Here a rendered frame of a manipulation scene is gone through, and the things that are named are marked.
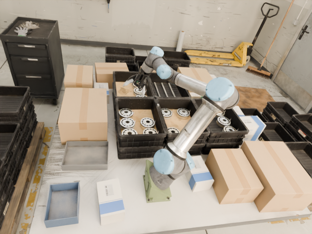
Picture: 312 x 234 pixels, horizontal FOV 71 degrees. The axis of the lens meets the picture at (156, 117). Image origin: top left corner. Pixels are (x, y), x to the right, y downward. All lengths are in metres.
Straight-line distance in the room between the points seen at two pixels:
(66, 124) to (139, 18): 3.49
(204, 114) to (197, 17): 4.02
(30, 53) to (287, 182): 2.60
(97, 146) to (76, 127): 0.20
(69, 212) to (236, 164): 1.00
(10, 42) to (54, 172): 1.70
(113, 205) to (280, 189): 0.91
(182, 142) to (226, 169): 0.46
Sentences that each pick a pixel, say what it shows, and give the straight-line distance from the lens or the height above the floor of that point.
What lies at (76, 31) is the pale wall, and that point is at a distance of 4.77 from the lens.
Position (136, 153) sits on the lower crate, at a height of 0.76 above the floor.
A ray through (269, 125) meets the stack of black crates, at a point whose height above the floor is 0.45.
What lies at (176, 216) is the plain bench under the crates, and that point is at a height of 0.70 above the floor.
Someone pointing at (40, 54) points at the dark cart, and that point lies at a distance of 2.78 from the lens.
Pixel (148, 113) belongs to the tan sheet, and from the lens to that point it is 1.67.
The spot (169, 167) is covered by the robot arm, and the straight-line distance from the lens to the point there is 1.03.
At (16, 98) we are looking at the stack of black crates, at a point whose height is 0.49.
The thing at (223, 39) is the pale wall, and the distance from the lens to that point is 5.35.
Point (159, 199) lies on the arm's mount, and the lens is 1.34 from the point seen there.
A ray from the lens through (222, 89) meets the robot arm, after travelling 1.00.
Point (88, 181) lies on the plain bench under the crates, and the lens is 1.41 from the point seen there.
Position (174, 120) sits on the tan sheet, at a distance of 1.66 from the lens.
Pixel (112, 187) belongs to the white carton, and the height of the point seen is 0.79.
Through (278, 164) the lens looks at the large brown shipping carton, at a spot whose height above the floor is 0.90.
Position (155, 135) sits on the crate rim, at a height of 0.92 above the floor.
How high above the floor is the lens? 1.86
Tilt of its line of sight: 39 degrees down
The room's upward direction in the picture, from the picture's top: 11 degrees clockwise
